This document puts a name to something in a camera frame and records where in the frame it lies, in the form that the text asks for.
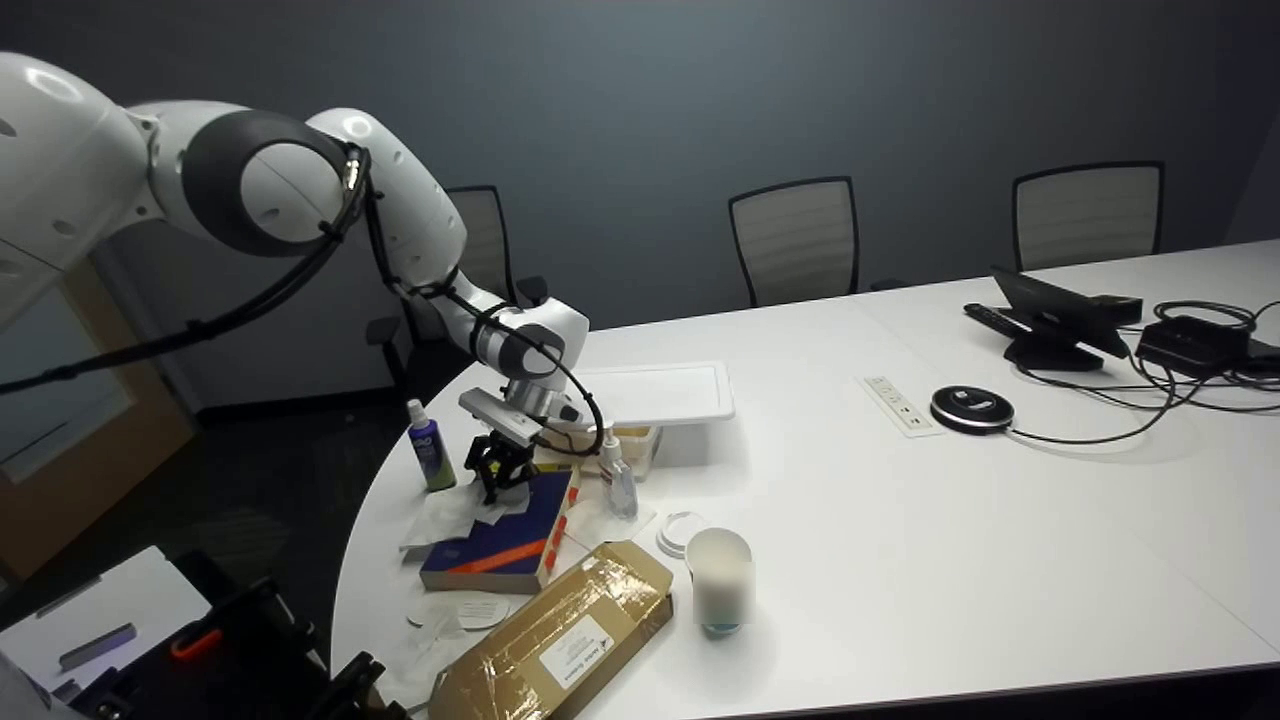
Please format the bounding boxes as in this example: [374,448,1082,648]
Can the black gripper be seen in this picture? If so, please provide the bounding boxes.
[462,423,541,506]

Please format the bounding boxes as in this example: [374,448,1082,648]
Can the blue orange textbook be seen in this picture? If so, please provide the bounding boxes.
[419,468,586,596]

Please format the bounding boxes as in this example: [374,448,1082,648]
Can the white bottle blue label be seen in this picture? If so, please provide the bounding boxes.
[406,394,462,496]

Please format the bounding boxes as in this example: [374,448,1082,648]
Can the clear small spray bottle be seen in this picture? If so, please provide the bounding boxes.
[598,431,646,521]

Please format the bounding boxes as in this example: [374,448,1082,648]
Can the taped brown cardboard box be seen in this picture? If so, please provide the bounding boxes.
[429,534,678,720]

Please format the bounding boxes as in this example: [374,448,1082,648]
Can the white rectangular tray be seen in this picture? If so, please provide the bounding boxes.
[576,355,739,431]

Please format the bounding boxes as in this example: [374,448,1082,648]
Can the white round lid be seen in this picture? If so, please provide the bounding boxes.
[654,506,714,559]

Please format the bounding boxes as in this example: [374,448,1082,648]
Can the white patterned paper cup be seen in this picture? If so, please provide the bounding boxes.
[686,524,756,640]

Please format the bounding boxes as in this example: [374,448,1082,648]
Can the grey mesh office chair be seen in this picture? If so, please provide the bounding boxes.
[725,171,863,310]
[1010,154,1167,276]
[368,181,552,392]

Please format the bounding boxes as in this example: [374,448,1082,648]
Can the brown wooden panel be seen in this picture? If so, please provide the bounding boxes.
[0,254,197,583]

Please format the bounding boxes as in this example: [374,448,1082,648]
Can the white paper sheet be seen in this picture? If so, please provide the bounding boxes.
[0,539,215,697]

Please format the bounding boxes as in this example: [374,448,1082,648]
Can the white remote control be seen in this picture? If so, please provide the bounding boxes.
[861,371,934,436]

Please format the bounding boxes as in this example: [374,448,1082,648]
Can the purple marker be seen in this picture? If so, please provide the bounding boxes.
[53,619,139,677]

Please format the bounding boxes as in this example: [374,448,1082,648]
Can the black round speaker puck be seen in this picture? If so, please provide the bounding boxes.
[929,381,1021,436]

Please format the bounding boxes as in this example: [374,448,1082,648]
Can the black conference device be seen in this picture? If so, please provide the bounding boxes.
[959,270,1149,375]

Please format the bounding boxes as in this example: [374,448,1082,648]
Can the black power adapter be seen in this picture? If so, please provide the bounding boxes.
[1133,298,1265,381]

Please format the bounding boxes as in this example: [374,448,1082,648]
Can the grey wrist camera bar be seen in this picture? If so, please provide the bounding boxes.
[458,389,541,439]

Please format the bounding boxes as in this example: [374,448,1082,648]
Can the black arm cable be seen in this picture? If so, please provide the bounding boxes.
[0,134,613,463]

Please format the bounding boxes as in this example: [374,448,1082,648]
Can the black clamp orange handle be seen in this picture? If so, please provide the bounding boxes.
[169,619,231,669]

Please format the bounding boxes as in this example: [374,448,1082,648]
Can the black table cables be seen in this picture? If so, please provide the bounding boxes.
[1006,294,1280,450]

